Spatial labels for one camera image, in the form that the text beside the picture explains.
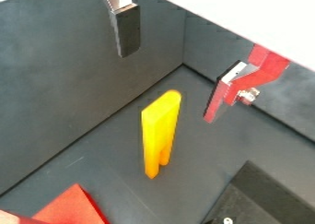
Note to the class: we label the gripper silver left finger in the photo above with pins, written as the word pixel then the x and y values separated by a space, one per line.
pixel 125 15

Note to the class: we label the black curved regrasp stand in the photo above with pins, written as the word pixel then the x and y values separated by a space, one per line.
pixel 257 199

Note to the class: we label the yellow two-pronged square-circle object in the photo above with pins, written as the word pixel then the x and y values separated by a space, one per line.
pixel 160 121

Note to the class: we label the gripper red right finger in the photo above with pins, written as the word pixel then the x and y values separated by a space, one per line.
pixel 237 84

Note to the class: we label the red fixture block with holes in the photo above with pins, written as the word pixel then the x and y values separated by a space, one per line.
pixel 73 207

